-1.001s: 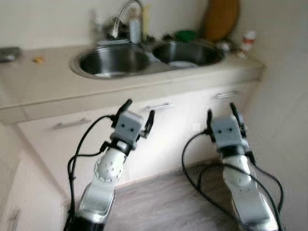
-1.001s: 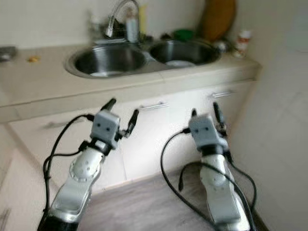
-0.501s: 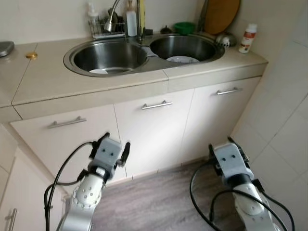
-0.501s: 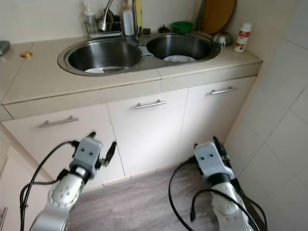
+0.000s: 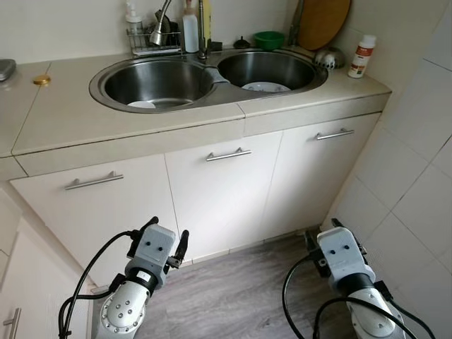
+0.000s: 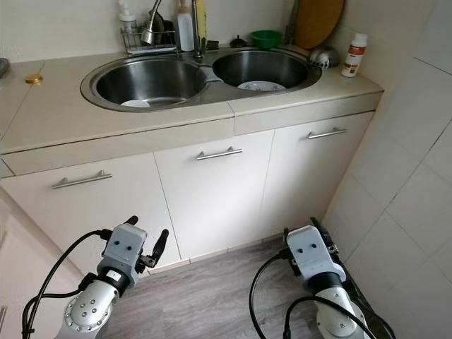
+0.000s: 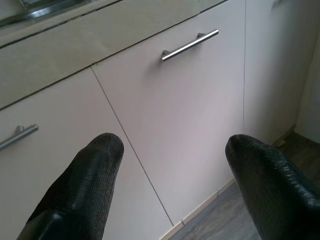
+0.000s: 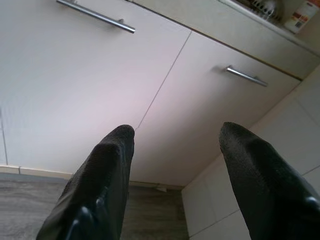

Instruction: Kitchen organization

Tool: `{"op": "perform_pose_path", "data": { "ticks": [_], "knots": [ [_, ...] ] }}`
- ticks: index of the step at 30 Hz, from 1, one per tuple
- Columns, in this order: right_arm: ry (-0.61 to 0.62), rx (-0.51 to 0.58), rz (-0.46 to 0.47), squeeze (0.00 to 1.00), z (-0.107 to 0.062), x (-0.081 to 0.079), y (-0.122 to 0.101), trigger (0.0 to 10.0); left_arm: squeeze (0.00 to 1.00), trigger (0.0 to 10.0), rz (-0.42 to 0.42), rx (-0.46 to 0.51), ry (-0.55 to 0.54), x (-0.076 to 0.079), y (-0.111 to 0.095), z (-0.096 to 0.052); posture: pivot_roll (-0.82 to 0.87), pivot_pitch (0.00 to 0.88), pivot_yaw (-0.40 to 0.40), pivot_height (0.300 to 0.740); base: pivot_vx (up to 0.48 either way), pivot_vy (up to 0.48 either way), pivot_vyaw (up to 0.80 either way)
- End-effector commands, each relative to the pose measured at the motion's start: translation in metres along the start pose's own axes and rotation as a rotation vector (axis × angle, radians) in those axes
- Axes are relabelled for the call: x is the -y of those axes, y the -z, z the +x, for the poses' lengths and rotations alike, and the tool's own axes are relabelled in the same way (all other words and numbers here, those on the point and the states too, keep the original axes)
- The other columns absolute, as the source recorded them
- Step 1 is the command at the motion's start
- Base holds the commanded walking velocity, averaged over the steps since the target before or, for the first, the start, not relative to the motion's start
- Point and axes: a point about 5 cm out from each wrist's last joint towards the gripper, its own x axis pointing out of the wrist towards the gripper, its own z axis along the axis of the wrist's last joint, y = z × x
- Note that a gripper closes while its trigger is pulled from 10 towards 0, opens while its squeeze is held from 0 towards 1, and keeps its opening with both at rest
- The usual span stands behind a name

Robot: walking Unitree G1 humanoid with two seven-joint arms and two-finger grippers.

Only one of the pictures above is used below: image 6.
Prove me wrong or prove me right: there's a white plate blue pattern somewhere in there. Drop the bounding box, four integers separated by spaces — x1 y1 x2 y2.
237 81 287 93

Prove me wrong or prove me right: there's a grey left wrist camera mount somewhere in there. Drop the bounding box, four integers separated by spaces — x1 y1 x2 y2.
102 224 148 273

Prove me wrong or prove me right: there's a dark kitchen utensil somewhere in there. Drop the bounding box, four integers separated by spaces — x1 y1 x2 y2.
285 0 301 47

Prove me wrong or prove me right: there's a translucent white soap bottle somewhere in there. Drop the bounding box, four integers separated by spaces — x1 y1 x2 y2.
177 0 195 52

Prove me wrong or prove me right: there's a round wooden cutting board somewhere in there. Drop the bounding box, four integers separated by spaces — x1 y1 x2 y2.
293 0 347 50

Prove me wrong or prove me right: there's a wire sink rack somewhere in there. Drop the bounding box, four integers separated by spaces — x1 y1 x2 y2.
120 25 177 56

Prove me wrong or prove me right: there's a small white pump bottle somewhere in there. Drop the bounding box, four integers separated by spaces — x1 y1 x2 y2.
119 2 135 35

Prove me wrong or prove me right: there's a yellow dish scrubber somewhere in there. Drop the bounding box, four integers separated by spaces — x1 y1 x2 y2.
194 0 207 57

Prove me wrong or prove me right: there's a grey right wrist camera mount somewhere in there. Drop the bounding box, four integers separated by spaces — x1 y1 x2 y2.
286 225 340 276

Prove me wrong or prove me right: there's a steel cabinet bar handle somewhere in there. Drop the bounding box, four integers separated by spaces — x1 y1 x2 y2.
52 170 114 189
196 146 243 161
307 127 348 140

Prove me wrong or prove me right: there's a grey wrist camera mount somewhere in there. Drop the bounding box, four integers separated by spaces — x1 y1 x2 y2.
102 224 148 273
286 225 340 276

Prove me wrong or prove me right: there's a white bottle orange label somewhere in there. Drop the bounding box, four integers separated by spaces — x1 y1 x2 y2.
340 33 369 78

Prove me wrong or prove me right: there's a steel flexible hose faucet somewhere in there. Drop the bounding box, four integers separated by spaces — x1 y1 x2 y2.
140 0 163 44

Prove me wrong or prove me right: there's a beige kitchen counter cabinet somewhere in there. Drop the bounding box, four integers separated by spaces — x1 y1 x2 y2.
0 49 386 339

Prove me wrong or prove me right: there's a steel double basin sink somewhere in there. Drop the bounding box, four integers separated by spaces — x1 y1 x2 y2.
80 47 323 112

